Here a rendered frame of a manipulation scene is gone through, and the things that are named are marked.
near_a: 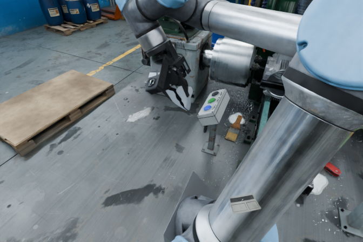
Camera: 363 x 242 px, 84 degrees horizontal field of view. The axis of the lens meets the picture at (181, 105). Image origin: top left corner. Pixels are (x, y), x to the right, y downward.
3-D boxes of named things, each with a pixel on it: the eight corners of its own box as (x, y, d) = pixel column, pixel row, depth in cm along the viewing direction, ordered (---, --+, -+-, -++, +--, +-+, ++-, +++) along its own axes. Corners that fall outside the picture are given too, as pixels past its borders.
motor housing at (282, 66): (262, 79, 119) (270, 47, 108) (297, 86, 113) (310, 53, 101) (257, 96, 105) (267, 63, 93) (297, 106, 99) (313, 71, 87)
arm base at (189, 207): (203, 266, 55) (233, 273, 49) (166, 237, 51) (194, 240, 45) (216, 212, 66) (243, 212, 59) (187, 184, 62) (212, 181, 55)
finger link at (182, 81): (193, 93, 60) (180, 67, 56) (192, 96, 59) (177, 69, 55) (181, 96, 62) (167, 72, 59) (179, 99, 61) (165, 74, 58)
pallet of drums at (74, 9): (87, 18, 556) (79, -13, 510) (108, 22, 523) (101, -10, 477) (45, 29, 476) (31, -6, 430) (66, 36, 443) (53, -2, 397)
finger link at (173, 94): (193, 101, 67) (181, 78, 64) (186, 112, 63) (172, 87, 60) (186, 103, 69) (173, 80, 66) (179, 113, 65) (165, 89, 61)
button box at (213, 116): (215, 101, 88) (210, 91, 86) (230, 98, 84) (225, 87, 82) (202, 126, 75) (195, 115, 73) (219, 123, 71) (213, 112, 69)
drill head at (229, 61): (200, 65, 134) (202, 26, 119) (257, 76, 122) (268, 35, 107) (185, 83, 116) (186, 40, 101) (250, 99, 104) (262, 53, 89)
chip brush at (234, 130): (235, 114, 112) (236, 113, 111) (244, 117, 110) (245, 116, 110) (224, 139, 98) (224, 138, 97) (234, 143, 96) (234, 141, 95)
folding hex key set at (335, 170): (340, 174, 82) (343, 172, 81) (336, 178, 81) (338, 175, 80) (320, 159, 88) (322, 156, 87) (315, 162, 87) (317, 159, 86)
